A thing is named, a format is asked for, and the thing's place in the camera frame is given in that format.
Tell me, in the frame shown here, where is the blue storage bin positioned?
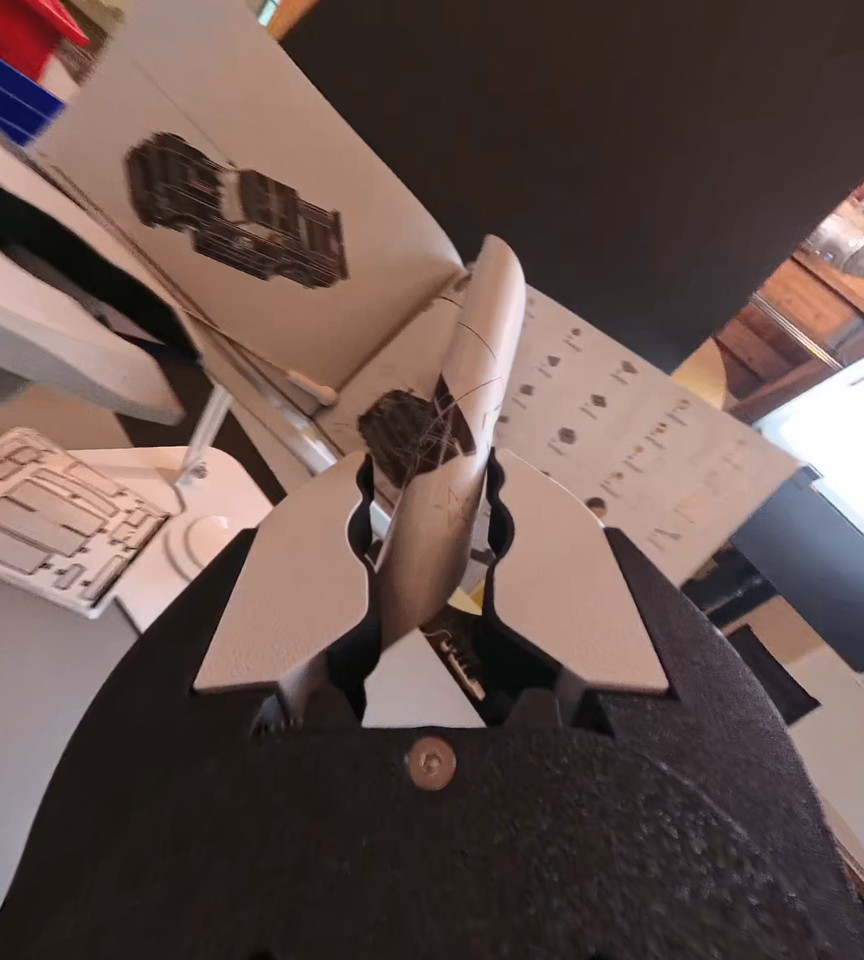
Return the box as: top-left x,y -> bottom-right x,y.
0,27 -> 67,147

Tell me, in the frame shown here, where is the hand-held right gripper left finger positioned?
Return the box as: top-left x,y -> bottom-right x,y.
195,450 -> 376,721

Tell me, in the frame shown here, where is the lego instruction booklet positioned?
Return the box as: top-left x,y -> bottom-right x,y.
35,0 -> 803,661

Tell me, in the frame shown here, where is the white sticker sheet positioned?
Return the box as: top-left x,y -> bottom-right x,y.
0,428 -> 178,619

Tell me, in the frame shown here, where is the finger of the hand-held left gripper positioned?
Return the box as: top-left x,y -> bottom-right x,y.
0,203 -> 193,429
0,105 -> 163,324

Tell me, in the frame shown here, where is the red storage bin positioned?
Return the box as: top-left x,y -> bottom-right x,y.
0,0 -> 88,84

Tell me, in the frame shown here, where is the white booklet stand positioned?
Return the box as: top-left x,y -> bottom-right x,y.
114,360 -> 346,631

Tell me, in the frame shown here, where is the black partition panel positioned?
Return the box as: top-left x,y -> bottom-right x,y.
282,0 -> 864,376

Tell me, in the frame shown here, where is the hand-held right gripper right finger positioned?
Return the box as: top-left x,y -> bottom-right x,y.
485,450 -> 670,706

